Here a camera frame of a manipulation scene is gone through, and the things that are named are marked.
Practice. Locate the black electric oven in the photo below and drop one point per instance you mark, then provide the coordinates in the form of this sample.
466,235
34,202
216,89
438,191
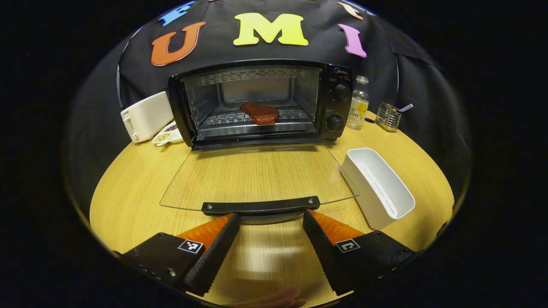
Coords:
338,102

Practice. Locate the white plastic container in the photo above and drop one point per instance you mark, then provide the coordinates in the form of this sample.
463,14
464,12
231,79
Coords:
372,171

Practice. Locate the metal mesh utensil holder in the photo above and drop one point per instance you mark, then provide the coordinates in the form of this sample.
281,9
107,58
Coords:
388,117

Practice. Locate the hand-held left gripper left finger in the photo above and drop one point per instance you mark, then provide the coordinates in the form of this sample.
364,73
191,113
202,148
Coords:
216,250

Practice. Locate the brown steak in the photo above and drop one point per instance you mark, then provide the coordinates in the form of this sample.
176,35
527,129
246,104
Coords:
262,114

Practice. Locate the black backdrop cloth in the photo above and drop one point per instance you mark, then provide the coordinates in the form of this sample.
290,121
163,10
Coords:
214,53

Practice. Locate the white seasoning dish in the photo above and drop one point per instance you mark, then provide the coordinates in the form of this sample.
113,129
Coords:
165,137

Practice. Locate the clear plastic bottle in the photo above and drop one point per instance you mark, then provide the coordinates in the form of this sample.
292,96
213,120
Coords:
357,111

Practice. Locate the white toaster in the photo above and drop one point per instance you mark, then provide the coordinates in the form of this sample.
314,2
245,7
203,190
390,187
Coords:
147,115

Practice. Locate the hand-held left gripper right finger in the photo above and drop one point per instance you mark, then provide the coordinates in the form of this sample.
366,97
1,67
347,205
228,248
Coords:
325,250

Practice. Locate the metal spoon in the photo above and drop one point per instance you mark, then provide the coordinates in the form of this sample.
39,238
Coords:
406,108

